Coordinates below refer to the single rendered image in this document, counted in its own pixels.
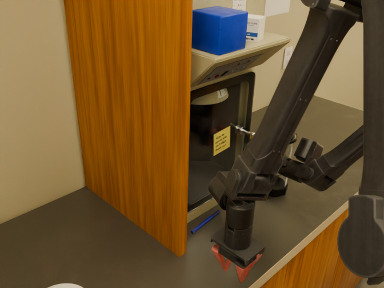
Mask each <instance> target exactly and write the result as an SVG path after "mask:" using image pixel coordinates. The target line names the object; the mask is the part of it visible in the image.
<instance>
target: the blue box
mask: <svg viewBox="0 0 384 288"><path fill-rule="evenodd" d="M247 20H248V12H247V11H243V10H237V9H231V8H228V7H222V6H213V7H206V8H202V9H195V10H193V16H192V40H191V48H194V49H198V50H201V51H205V52H208V53H212V54H215V55H223V54H227V53H231V52H234V51H238V50H242V49H244V48H245V46H246V33H247V24H248V23H247Z"/></svg>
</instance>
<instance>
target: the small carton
mask: <svg viewBox="0 0 384 288"><path fill-rule="evenodd" d="M265 19H266V16H262V15H253V14H248V20H247V23H248V24H247V33H246V41H249V42H259V41H260V40H262V39H263V35H264V29H265Z"/></svg>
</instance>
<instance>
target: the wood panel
mask: <svg viewBox="0 0 384 288"><path fill-rule="evenodd" d="M63 1H64V6H65V16H66V25H67V34H68V40H69V49H70V58H71V68H72V73H73V82H74V92H75V101H76V107H77V116H78V126H79V134H80V140H81V150H82V159H83V168H84V174H85V183H86V187H88V188H89V189H90V190H91V191H93V192H94V193H96V195H98V196H99V197H101V198H102V199H103V200H104V201H106V202H107V203H108V204H110V205H111V206H112V207H114V208H115V209H117V210H118V211H119V212H120V213H122V214H123V215H124V216H126V217H127V218H128V219H129V220H131V221H132V222H134V223H135V224H136V225H137V226H139V227H140V228H141V229H143V230H144V231H145V232H147V233H148V234H149V235H151V236H152V237H153V238H155V239H156V240H157V241H158V242H160V243H161V244H163V245H164V246H165V247H166V248H168V249H169V250H170V251H172V252H173V253H174V254H176V255H177V256H179V257H180V256H182V255H183V254H184V253H186V248H187V202H188V178H189V132H190V86H191V40H192V16H193V0H63Z"/></svg>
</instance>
